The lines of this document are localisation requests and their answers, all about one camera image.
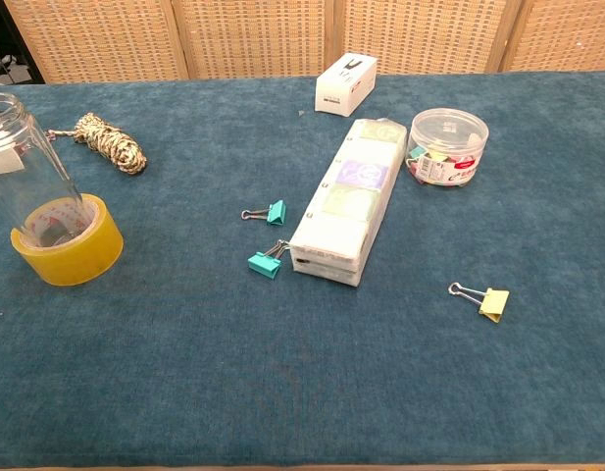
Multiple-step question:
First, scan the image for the clear tub of clips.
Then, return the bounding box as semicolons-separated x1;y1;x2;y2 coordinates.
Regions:
405;107;490;191

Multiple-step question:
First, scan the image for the wrapped tissue pack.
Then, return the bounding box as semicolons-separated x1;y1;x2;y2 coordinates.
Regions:
287;117;409;288

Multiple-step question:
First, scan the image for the teal binder clip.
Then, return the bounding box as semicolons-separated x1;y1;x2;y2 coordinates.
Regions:
246;238;289;280
240;199;287;227

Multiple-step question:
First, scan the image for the braided rope bundle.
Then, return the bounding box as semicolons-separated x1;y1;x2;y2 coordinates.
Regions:
46;112;148;177

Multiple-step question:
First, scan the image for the clear plastic bottle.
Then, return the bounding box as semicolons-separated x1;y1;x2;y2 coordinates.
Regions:
0;92;96;246

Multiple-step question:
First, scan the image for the small white carton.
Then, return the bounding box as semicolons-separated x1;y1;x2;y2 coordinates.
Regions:
314;52;379;118

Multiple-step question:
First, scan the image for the woven rattan screen panel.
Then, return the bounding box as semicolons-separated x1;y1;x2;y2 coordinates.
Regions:
326;0;523;75
1;0;190;84
499;0;605;75
170;0;340;80

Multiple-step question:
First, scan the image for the yellow binder clip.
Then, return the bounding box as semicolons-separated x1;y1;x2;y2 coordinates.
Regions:
447;282;511;324

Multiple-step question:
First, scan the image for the blue table cloth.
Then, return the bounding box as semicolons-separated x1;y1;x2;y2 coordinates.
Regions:
0;71;605;468

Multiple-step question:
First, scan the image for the yellow tape roll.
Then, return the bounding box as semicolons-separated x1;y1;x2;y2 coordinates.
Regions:
10;192;126;287

